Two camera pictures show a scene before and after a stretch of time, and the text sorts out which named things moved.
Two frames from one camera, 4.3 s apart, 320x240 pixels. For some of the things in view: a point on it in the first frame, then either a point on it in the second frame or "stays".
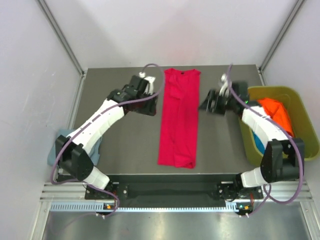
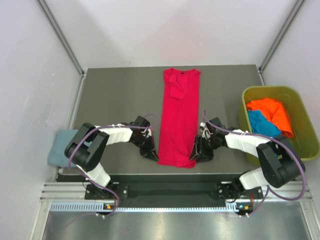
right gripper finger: [211, 103] to [198, 157]
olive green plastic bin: [302, 127] stays
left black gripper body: [148, 109] to [145, 144]
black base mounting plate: [171, 188] stays
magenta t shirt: [178, 144] stays
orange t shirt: [277, 111] stays
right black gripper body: [225, 103] to [207, 145]
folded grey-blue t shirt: [52, 156] stays
